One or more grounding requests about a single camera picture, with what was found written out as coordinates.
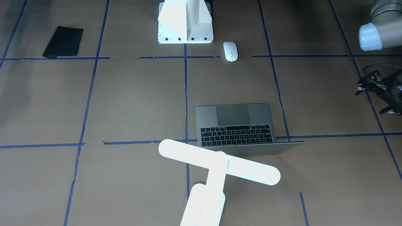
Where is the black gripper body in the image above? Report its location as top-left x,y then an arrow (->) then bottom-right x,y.
358,70 -> 402,109

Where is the grey laptop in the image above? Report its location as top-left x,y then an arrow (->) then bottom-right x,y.
195,103 -> 304,158

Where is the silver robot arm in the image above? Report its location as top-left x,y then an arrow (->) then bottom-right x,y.
356,0 -> 402,116

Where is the white computer mouse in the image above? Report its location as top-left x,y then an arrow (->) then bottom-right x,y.
223,41 -> 238,62

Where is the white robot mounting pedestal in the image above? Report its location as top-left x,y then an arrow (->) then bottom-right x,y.
157,0 -> 214,44

